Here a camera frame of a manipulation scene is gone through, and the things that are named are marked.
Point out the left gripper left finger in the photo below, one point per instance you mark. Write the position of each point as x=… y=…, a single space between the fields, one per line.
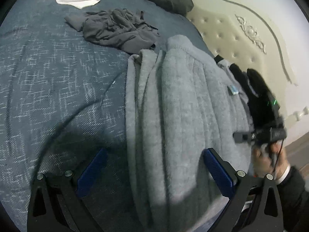
x=56 y=200

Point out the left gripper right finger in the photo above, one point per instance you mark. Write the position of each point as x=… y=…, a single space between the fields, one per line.
x=254 y=203

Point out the grey quilted sweatshirt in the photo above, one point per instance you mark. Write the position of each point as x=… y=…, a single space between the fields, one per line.
x=179 y=102

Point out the person's right hand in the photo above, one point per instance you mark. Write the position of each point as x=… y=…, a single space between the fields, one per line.
x=262 y=164

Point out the person's right dark sleeve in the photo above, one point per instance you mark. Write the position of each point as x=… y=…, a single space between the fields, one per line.
x=294 y=201

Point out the cream tufted headboard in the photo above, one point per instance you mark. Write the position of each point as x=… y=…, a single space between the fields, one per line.
x=270 y=36

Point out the blue patterned bed sheet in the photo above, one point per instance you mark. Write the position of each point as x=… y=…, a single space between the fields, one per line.
x=62 y=100

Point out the dark grey thin garment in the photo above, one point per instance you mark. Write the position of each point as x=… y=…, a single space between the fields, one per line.
x=117 y=28

